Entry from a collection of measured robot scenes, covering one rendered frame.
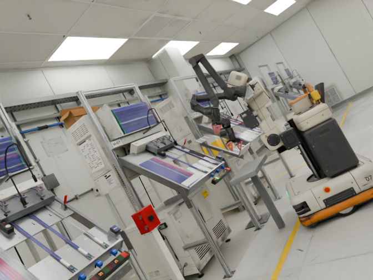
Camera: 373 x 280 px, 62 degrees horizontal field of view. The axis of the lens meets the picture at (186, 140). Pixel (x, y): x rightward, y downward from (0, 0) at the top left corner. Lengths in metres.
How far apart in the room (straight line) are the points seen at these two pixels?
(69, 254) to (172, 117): 2.64
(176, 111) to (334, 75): 6.75
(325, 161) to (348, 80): 7.61
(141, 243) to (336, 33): 8.38
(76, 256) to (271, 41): 9.31
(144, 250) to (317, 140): 1.77
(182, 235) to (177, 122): 1.79
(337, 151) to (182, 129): 2.12
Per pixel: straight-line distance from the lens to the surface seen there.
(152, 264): 3.04
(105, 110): 2.88
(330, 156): 2.52
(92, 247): 1.85
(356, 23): 10.01
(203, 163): 2.89
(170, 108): 4.07
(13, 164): 2.24
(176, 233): 2.67
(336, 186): 2.53
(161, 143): 3.02
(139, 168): 2.64
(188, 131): 3.98
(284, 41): 10.26
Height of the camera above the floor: 0.98
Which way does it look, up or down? 2 degrees up
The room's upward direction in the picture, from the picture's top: 29 degrees counter-clockwise
